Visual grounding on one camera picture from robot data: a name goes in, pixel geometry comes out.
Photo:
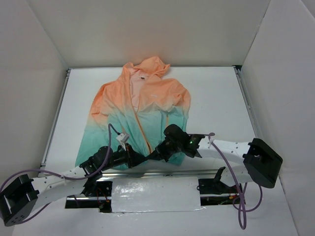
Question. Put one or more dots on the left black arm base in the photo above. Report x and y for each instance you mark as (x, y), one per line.
(98, 194)

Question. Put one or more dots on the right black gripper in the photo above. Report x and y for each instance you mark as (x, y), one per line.
(162, 151)

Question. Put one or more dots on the front aluminium table rail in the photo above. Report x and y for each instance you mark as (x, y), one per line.
(198, 173)

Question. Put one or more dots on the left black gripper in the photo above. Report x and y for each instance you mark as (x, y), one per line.
(129, 155)

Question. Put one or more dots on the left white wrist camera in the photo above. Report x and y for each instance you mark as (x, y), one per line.
(122, 138)

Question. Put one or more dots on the right aluminium table rail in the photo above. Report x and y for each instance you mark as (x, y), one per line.
(253, 118)

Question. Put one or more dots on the aluminium table rail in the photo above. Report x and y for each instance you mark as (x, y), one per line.
(198, 173)
(52, 130)
(253, 118)

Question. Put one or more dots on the orange and teal hooded jacket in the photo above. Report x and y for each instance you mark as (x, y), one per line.
(140, 103)

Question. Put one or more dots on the left aluminium table rail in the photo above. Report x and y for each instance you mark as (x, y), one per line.
(52, 130)

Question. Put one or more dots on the white foil-taped cover panel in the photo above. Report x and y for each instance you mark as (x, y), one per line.
(156, 194)

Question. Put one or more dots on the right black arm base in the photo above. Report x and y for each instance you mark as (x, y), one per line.
(213, 192)

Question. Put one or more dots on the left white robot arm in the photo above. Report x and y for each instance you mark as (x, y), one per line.
(24, 194)

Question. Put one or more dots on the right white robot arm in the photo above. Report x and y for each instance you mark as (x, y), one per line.
(233, 154)

